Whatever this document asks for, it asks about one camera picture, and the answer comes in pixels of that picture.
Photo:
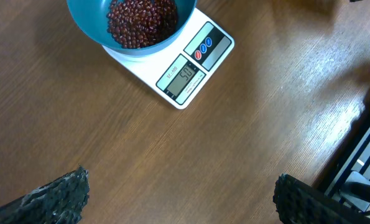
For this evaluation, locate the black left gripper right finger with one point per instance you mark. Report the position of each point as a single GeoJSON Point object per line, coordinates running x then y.
{"type": "Point", "coordinates": [297, 202]}

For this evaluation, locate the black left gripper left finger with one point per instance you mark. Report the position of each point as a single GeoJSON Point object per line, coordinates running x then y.
{"type": "Point", "coordinates": [59, 201]}

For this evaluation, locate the white digital kitchen scale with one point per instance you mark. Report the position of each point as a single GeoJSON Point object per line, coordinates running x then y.
{"type": "Point", "coordinates": [179, 72]}

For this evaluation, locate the teal plastic bowl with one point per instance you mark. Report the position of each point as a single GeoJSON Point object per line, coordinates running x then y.
{"type": "Point", "coordinates": [90, 17]}

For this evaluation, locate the red beans in bowl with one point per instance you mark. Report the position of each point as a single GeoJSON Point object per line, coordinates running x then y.
{"type": "Point", "coordinates": [138, 24]}

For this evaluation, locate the black metal frame rail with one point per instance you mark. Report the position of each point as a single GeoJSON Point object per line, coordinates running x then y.
{"type": "Point", "coordinates": [348, 180]}

